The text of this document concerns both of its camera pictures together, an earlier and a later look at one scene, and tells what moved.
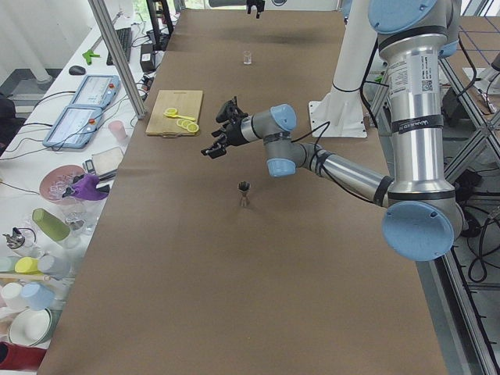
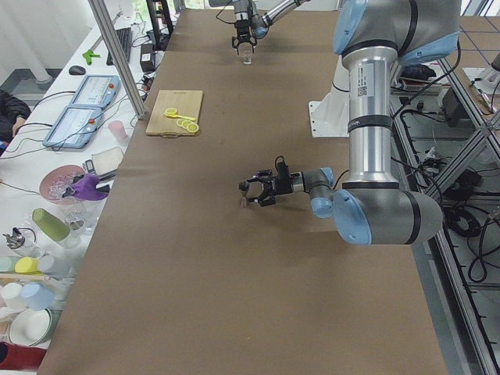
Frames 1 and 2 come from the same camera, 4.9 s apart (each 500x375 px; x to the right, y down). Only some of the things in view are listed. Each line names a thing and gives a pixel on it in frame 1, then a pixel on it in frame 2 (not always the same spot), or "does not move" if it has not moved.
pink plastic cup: [118, 130] does not move
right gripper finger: [259, 4] → [253, 41]
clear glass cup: [247, 57] does not move
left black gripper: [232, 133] → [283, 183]
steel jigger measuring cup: [244, 187] does not move
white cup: [11, 294] does not move
